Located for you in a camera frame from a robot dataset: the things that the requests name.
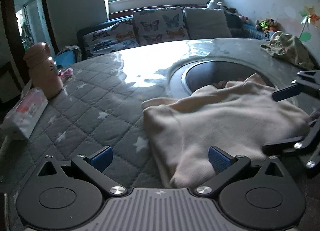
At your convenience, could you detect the paper pinwheel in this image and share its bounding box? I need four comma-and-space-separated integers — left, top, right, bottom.
298, 7, 319, 42

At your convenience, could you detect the blue sofa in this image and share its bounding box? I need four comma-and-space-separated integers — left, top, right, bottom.
55, 8, 275, 60

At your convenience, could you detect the colourful plush toy pile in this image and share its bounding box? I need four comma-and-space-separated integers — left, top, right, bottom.
255, 18, 278, 34

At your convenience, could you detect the grey blanket on sofa arm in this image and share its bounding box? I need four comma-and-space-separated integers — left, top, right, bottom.
57, 45, 82, 62

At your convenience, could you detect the cream beige garment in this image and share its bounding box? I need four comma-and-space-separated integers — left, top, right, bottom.
142, 74, 310, 189

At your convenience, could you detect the small pink toy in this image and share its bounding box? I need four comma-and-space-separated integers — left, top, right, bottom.
59, 68, 73, 79

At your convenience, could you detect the pink tissue pack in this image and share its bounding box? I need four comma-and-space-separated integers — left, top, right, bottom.
1, 80, 48, 141

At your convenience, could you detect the white plush toy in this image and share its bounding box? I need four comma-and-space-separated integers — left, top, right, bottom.
207, 0, 225, 10

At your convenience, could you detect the plain grey cushion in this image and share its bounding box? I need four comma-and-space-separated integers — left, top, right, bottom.
184, 8, 232, 40

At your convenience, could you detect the left butterfly pillow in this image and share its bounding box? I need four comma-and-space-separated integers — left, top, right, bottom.
82, 19, 139, 58

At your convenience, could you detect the green floral garment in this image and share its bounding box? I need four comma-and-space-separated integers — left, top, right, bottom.
261, 31, 315, 70

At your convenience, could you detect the pink cartoon water bottle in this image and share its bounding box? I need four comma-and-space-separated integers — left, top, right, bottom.
23, 42, 63, 99

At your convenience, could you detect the upright butterfly pillow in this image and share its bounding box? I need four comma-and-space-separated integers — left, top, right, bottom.
133, 7, 189, 46

